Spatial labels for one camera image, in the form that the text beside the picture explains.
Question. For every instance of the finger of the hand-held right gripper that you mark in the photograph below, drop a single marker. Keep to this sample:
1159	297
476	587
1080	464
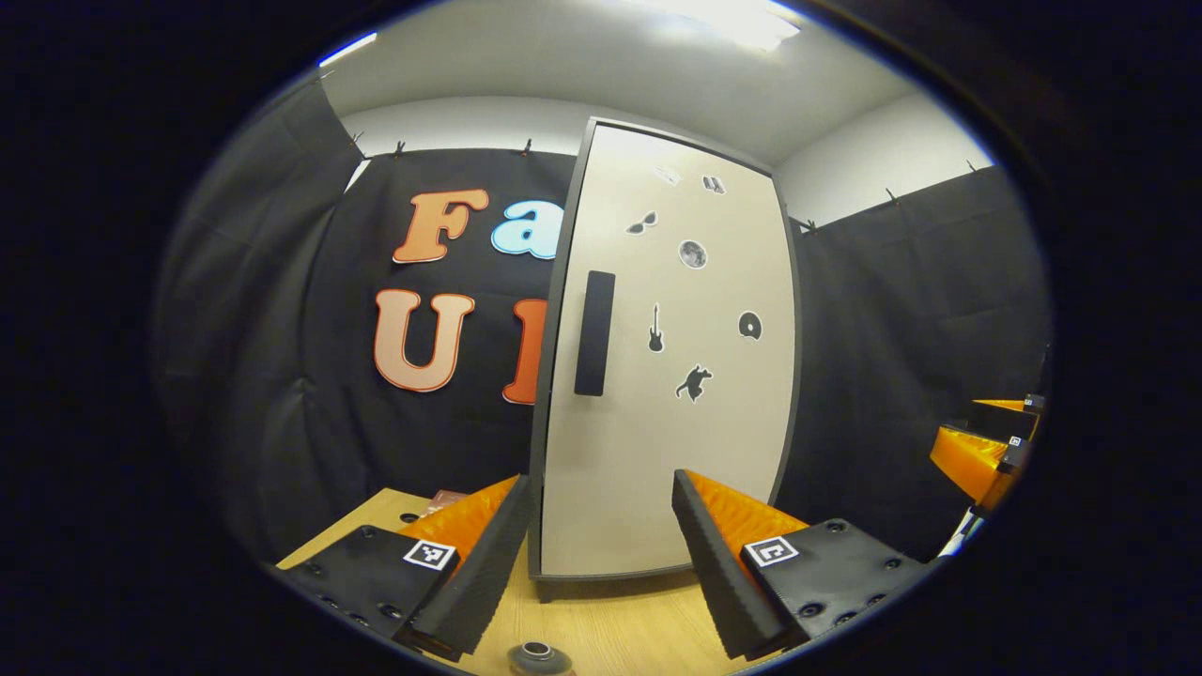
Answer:
1000	418
967	460

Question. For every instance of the brown cover book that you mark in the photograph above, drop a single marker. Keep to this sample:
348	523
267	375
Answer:
448	502

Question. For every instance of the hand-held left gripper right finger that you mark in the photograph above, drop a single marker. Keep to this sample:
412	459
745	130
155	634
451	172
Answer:
709	563

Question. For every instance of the ceiling light panel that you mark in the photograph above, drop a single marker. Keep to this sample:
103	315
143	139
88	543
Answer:
347	49

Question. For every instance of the grey cabinet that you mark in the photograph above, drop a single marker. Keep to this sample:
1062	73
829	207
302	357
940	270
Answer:
554	376

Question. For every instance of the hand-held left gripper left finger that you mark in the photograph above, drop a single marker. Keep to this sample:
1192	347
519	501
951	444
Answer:
488	573

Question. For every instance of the silver bottle with pink label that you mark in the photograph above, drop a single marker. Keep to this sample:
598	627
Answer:
540	660

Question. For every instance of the black backdrop cloth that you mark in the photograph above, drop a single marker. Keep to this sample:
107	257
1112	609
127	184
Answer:
892	329

